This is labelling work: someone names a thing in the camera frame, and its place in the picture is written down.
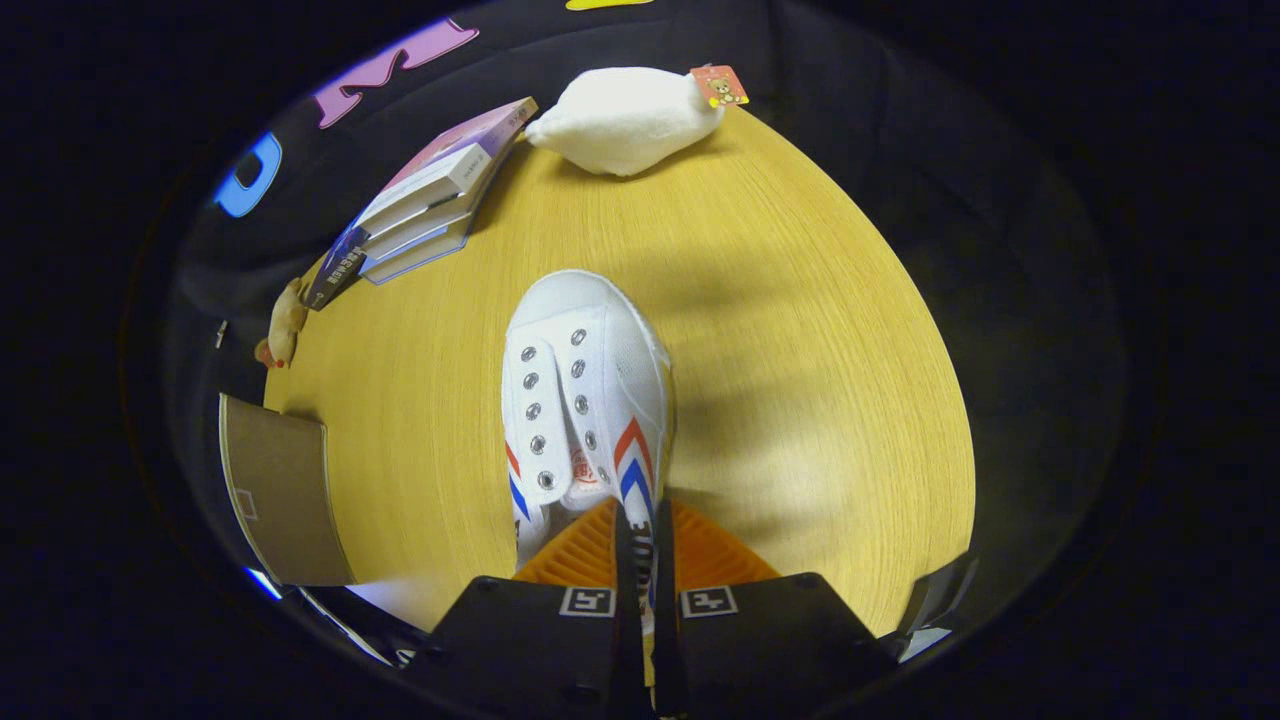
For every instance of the white canvas shoe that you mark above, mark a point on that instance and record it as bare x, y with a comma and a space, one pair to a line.
590, 370

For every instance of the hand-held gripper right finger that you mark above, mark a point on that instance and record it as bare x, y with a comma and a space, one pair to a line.
770, 640

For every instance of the brown plush dog toy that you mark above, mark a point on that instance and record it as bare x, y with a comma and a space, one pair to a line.
285, 325

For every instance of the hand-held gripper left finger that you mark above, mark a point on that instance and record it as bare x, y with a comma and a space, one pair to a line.
530, 640

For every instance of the pink cover book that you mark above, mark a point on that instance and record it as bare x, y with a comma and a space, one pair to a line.
450, 160

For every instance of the brown fabric storage box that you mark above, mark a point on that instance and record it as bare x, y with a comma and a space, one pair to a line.
290, 500

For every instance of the white plush toy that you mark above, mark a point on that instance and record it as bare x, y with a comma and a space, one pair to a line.
625, 120

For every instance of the light blue cover book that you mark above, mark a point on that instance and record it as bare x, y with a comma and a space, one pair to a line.
410, 258

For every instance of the white paperback book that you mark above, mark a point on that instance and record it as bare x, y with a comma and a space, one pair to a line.
420, 225

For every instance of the dark blue book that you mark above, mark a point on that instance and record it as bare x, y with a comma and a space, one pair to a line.
335, 270

